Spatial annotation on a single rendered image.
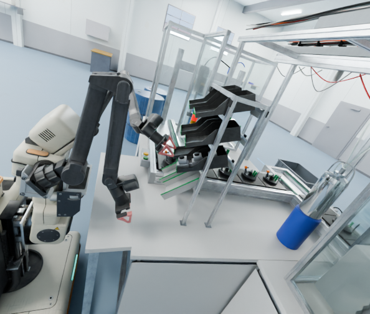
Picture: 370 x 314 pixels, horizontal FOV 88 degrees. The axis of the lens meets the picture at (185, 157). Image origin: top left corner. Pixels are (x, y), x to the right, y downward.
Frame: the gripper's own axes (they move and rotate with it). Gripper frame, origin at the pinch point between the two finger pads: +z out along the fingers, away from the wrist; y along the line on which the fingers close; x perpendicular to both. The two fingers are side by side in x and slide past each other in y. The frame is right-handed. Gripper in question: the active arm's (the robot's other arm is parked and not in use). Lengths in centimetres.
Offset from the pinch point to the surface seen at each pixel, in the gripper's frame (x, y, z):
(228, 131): -28.3, -3.0, 12.0
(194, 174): 6.7, 7.9, 21.6
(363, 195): -50, -26, 64
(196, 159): -5.0, 0.1, 12.5
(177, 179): 16.4, 7.2, 16.2
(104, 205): 50, -10, -9
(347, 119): -277, 713, 595
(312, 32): -95, 43, 20
